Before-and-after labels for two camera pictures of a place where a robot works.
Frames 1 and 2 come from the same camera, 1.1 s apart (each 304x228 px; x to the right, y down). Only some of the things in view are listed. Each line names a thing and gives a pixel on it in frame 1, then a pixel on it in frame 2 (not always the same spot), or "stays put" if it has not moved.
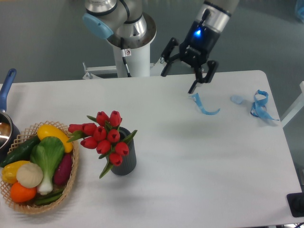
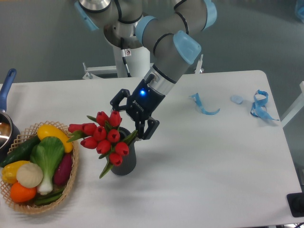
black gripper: x=195 y=50 → x=142 y=103
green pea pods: x=46 y=199 stays put
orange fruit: x=21 y=194 stays put
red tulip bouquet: x=104 y=136 stays put
